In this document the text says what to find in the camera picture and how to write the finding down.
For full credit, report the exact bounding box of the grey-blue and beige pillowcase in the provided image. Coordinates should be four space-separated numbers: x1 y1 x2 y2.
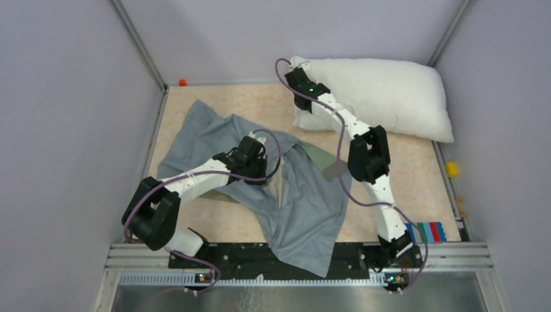
158 100 352 256

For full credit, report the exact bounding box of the white pillow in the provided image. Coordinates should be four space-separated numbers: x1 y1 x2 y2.
290 56 454 143

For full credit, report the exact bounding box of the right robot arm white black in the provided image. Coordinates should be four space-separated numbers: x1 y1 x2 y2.
285 67 413 268

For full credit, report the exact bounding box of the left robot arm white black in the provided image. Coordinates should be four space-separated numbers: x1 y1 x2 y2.
122 133 267 269

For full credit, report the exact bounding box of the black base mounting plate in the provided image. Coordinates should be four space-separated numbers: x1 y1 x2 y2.
168 242 423 284

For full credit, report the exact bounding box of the small yellow block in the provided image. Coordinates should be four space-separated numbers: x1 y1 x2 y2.
444 162 459 178

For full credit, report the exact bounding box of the multicolour toy brick stack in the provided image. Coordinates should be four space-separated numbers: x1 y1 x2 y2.
405 222 447 244

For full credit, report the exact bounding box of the small wooden piece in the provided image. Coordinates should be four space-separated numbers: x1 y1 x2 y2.
455 196 468 219

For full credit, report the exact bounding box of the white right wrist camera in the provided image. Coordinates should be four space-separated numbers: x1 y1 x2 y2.
291 60 311 72

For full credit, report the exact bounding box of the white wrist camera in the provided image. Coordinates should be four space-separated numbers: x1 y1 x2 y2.
248 132 267 145
291 60 311 72

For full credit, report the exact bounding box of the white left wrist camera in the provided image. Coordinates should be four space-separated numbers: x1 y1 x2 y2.
248 132 267 145

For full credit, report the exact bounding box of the aluminium frame rail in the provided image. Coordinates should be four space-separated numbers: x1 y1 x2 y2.
105 242 494 288

